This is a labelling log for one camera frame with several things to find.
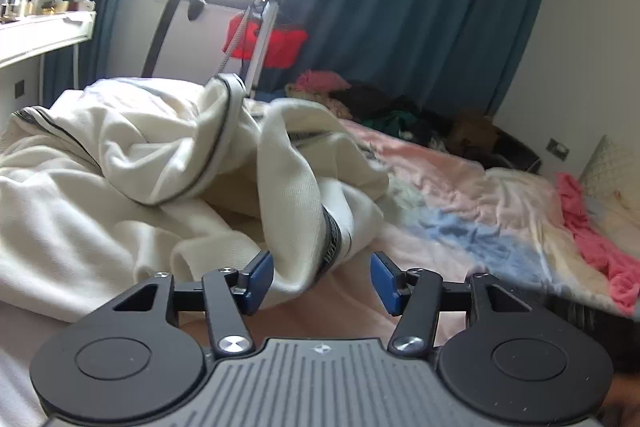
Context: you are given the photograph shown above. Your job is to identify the cream white striped garment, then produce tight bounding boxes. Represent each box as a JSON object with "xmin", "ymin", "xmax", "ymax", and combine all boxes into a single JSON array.
[{"xmin": 1, "ymin": 75, "xmax": 388, "ymax": 322}]

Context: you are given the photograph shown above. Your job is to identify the pile of mixed clothes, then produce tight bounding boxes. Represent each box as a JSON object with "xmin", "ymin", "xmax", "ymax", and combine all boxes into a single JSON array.
[{"xmin": 284, "ymin": 70, "xmax": 456, "ymax": 154}]

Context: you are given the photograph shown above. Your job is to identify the pastel multicolour bed sheet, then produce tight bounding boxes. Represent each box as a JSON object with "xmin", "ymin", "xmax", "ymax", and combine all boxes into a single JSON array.
[{"xmin": 1, "ymin": 117, "xmax": 639, "ymax": 426}]

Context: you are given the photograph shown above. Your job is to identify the brown cardboard box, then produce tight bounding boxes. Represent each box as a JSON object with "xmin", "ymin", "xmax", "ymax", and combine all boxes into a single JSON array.
[{"xmin": 446, "ymin": 112, "xmax": 498, "ymax": 154}]

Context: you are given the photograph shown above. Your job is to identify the pink cloth on bed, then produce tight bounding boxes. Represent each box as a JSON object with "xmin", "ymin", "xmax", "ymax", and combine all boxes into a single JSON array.
[{"xmin": 556, "ymin": 173, "xmax": 639, "ymax": 317}]

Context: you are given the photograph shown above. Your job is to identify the white quilted pillow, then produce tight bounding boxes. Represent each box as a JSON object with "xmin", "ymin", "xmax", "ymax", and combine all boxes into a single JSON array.
[{"xmin": 579, "ymin": 134, "xmax": 639, "ymax": 225}]

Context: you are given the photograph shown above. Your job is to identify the red garment on hanger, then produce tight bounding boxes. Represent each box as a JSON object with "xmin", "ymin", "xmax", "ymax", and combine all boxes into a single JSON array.
[{"xmin": 221, "ymin": 12, "xmax": 310, "ymax": 70}]

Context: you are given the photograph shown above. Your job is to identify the white desk with drawers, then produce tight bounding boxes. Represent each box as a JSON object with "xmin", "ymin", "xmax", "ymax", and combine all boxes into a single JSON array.
[{"xmin": 1, "ymin": 11, "xmax": 96, "ymax": 128}]

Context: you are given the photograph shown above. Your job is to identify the cosmetics bottles on desk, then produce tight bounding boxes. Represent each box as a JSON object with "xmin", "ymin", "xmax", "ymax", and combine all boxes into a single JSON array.
[{"xmin": 0, "ymin": 0, "xmax": 96, "ymax": 24}]

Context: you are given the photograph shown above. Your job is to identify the wall power socket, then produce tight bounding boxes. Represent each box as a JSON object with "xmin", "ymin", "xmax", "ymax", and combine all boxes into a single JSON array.
[{"xmin": 546, "ymin": 139, "xmax": 570, "ymax": 161}]

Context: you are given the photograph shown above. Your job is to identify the dark wooden chair frame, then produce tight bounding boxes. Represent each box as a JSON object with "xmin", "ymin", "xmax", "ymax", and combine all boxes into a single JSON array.
[{"xmin": 141, "ymin": 0, "xmax": 181, "ymax": 78}]

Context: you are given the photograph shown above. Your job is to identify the garment steamer pole with hose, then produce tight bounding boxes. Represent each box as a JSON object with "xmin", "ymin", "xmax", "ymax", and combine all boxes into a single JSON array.
[{"xmin": 214, "ymin": 0, "xmax": 282, "ymax": 98}]

